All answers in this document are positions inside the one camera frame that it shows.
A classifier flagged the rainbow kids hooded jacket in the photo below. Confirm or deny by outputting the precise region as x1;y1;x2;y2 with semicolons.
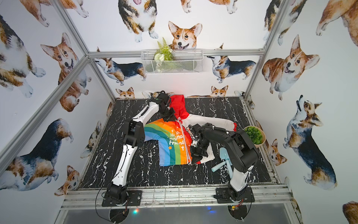
144;95;237;167

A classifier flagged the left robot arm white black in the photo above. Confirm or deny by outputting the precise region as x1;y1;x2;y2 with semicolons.
102;91;175;207

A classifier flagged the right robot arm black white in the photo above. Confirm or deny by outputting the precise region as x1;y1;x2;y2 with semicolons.
189;123;260;202

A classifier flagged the light blue toy shovel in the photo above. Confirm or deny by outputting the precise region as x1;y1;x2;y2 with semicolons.
211;147;233;179

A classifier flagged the green fern with white flower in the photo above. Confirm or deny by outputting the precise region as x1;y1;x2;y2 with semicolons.
154;38;173;72

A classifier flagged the beige pot green plant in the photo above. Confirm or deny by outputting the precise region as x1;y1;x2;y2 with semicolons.
244;126;266;147

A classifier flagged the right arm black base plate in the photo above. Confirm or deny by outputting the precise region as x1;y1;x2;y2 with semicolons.
213;186;255;203

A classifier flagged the white wire wall basket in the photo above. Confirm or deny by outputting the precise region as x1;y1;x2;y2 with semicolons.
141;50;204;74

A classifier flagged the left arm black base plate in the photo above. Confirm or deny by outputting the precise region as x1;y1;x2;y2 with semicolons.
101;190;142;207

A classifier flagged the aluminium front rail frame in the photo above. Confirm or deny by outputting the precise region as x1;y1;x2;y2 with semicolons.
61;184;293;210

